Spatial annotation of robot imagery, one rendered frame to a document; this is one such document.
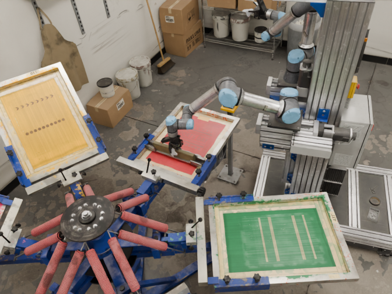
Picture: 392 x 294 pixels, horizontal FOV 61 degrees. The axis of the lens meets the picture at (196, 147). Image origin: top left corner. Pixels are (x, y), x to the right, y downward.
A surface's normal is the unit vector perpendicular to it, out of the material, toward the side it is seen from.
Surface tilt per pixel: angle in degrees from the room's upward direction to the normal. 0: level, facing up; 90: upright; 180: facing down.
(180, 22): 90
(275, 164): 0
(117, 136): 0
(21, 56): 90
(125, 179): 0
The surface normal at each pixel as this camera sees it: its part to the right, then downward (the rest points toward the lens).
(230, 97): -0.22, 0.68
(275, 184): -0.07, -0.71
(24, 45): 0.88, 0.29
